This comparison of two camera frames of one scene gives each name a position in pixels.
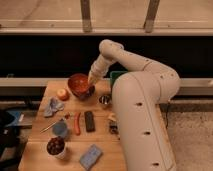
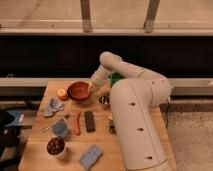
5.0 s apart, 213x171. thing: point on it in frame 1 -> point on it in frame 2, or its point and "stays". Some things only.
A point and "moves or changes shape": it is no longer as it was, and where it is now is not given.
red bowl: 79,84 moves or changes shape
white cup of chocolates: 55,147 stays
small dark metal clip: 113,127 stays
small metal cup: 104,99 stays
